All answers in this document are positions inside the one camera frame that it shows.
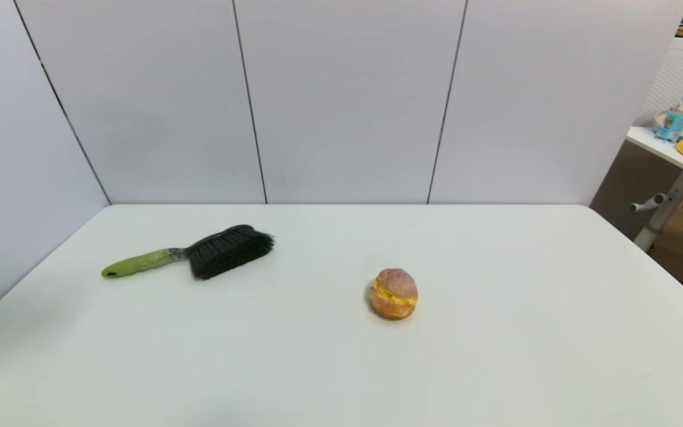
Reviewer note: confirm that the white perforated partition panel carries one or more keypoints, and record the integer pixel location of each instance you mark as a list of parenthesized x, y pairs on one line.
[(682, 71)]

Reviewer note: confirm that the clear plastic water bottle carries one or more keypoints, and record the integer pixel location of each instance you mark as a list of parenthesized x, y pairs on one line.
[(677, 120)]

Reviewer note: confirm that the beige plate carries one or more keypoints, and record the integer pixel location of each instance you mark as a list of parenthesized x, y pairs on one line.
[(661, 118)]

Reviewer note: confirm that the white side table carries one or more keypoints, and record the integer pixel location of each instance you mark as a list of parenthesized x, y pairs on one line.
[(653, 145)]

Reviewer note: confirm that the cream puff bread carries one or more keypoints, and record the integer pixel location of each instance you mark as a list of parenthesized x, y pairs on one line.
[(393, 295)]

